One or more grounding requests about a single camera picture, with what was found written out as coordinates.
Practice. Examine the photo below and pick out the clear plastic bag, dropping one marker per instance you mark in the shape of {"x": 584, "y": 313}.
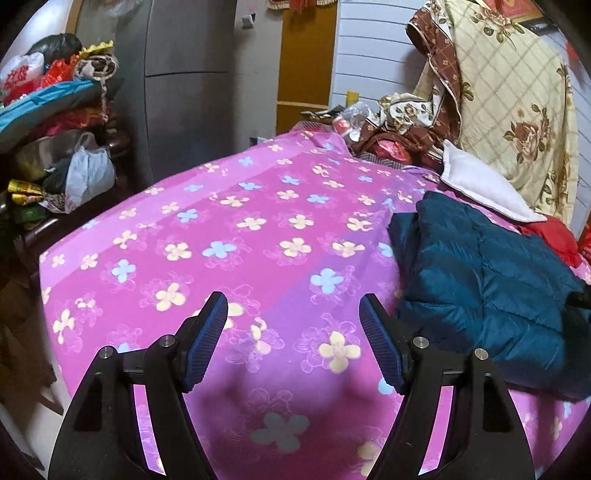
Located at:
{"x": 358, "y": 114}

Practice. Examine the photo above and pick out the red shiny packet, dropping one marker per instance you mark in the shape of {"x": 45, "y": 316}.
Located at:
{"x": 391, "y": 150}

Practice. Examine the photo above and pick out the cream floral cloth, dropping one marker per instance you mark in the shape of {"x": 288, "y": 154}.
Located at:
{"x": 408, "y": 108}

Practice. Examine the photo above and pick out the black plastic bag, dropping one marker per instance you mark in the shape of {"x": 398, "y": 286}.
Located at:
{"x": 55, "y": 46}

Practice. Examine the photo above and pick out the white pillow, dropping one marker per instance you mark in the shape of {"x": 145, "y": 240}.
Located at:
{"x": 480, "y": 184}

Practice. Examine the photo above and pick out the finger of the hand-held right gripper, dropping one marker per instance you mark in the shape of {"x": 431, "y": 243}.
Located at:
{"x": 581, "y": 302}

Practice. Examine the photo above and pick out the beige floral quilt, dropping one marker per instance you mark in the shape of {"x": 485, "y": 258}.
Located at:
{"x": 517, "y": 92}

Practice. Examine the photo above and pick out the yellow snack packets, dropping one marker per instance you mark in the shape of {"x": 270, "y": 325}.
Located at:
{"x": 25, "y": 190}

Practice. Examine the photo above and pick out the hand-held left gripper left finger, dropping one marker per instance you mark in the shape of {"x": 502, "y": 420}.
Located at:
{"x": 206, "y": 344}

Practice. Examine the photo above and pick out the red garment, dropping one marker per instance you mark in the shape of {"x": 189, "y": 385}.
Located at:
{"x": 558, "y": 240}

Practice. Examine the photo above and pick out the blue puffer jacket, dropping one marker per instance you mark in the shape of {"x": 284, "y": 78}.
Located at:
{"x": 485, "y": 295}

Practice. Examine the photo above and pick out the red and white plastic bag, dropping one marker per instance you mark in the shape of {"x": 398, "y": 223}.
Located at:
{"x": 21, "y": 74}

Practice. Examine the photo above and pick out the brown floral cloth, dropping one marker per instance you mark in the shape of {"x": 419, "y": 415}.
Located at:
{"x": 438, "y": 78}

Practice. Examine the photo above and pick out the grey wardrobe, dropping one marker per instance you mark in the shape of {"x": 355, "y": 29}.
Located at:
{"x": 194, "y": 83}

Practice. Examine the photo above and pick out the pink floral bed sheet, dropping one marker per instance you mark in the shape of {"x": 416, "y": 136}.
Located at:
{"x": 258, "y": 240}

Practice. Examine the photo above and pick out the yellow box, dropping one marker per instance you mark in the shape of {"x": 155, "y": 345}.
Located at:
{"x": 352, "y": 98}

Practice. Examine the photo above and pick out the blue cloth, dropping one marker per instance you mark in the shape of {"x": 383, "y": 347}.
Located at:
{"x": 41, "y": 104}

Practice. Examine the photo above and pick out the red wall decoration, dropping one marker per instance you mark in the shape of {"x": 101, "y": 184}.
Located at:
{"x": 521, "y": 7}

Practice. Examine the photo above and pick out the wooden door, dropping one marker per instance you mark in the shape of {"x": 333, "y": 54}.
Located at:
{"x": 304, "y": 60}

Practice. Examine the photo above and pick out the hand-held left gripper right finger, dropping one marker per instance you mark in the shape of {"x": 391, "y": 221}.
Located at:
{"x": 382, "y": 346}

